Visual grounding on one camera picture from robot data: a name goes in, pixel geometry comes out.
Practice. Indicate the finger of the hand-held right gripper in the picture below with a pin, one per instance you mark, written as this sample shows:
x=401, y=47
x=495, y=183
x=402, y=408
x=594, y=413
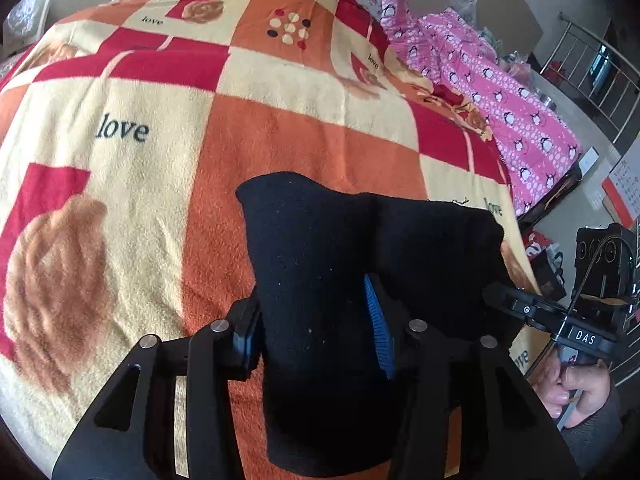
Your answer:
x=522, y=307

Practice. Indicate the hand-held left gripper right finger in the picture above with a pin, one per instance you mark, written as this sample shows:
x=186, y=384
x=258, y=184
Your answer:
x=377, y=322

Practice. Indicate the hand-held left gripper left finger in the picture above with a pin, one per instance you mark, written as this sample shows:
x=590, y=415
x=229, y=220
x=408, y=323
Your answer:
x=248, y=347

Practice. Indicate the black pants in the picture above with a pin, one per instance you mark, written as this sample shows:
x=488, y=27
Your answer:
x=310, y=260

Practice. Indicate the person's right forearm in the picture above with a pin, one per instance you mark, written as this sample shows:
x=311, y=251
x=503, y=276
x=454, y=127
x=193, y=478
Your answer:
x=595, y=437

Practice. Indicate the person's right hand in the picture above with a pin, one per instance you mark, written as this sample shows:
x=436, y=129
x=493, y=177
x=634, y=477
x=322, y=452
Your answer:
x=590, y=385

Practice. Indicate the red bag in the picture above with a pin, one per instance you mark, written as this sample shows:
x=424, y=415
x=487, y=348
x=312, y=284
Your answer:
x=537, y=246

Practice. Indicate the red orange checkered blanket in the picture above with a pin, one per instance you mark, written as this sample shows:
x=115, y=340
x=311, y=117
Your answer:
x=150, y=210

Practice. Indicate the pink penguin print quilt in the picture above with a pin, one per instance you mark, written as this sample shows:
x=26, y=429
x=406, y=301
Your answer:
x=500, y=105

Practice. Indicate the metal stair railing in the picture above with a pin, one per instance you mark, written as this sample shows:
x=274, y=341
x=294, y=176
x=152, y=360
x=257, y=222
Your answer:
x=564, y=22

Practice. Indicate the clear plastic bag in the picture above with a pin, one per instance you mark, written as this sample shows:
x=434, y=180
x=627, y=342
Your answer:
x=465, y=5

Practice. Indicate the wall calendar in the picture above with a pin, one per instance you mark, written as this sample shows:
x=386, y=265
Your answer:
x=625, y=185

